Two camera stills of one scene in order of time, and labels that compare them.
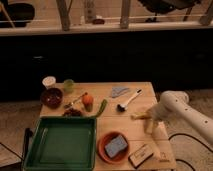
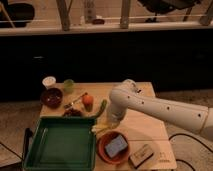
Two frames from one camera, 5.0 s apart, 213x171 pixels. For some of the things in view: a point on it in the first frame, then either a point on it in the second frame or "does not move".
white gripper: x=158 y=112 -> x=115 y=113
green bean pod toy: x=102 y=108 does not move
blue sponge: x=117 y=145 does not move
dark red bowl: x=52 y=97 does not move
